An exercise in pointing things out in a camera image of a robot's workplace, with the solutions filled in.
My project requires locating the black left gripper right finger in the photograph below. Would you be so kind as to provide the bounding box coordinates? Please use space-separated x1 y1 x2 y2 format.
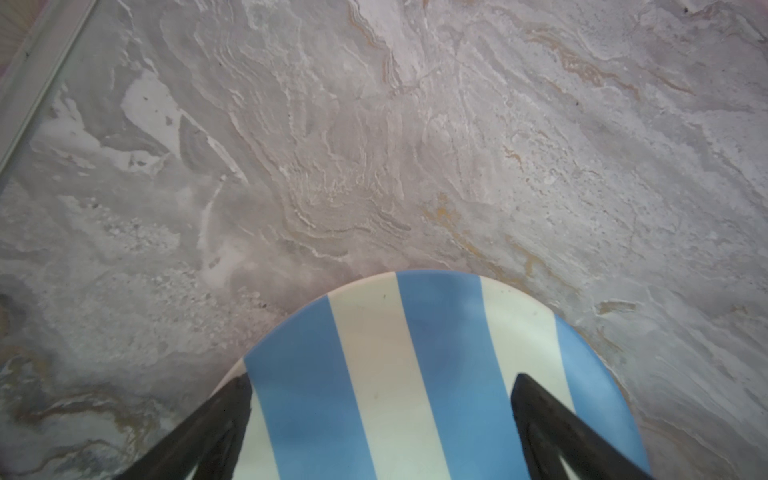
511 373 651 480

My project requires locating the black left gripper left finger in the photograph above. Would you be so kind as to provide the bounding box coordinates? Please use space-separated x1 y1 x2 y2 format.
117 374 252 480

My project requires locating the blue cream striped plate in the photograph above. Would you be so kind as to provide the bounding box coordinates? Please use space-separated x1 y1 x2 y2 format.
230 270 649 479

